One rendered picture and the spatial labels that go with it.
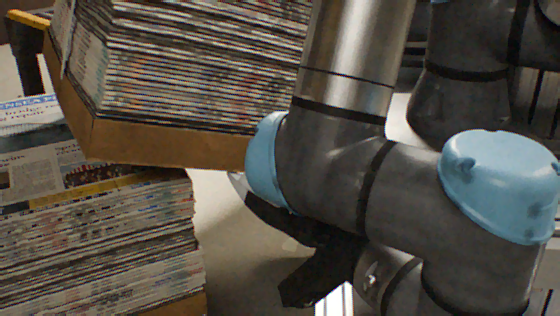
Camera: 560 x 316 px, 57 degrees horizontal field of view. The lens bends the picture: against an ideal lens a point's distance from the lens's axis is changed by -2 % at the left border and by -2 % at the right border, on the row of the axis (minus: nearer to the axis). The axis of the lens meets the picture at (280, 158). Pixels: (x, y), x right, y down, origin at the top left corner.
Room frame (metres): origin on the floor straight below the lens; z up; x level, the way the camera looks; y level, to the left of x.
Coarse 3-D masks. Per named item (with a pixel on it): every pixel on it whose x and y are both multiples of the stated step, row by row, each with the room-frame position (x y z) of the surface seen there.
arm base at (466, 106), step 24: (432, 72) 0.69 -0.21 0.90; (456, 72) 0.67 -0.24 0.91; (504, 72) 0.68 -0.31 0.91; (432, 96) 0.68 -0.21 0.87; (456, 96) 0.66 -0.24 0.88; (480, 96) 0.66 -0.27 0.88; (504, 96) 0.67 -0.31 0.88; (408, 120) 0.71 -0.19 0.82; (432, 120) 0.67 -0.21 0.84; (456, 120) 0.65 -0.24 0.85; (480, 120) 0.65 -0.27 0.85; (504, 120) 0.67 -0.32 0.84
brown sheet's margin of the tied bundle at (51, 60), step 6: (48, 30) 0.78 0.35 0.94; (48, 36) 0.74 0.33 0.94; (48, 42) 0.73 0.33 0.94; (48, 48) 0.72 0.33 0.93; (42, 54) 0.77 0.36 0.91; (48, 54) 0.72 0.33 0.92; (54, 54) 0.67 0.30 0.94; (48, 60) 0.71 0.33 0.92; (54, 60) 0.67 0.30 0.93; (48, 66) 0.70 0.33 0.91; (54, 66) 0.66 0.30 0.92; (48, 72) 0.70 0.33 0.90; (54, 72) 0.66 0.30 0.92; (54, 78) 0.65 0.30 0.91; (54, 84) 0.64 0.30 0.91; (54, 90) 0.63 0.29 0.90
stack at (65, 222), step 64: (0, 128) 0.67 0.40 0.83; (64, 128) 0.67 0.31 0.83; (0, 192) 0.50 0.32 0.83; (64, 192) 0.50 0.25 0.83; (128, 192) 0.50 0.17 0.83; (192, 192) 0.54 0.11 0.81; (0, 256) 0.44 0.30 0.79; (64, 256) 0.46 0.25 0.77; (128, 256) 0.50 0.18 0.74; (192, 256) 0.53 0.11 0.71
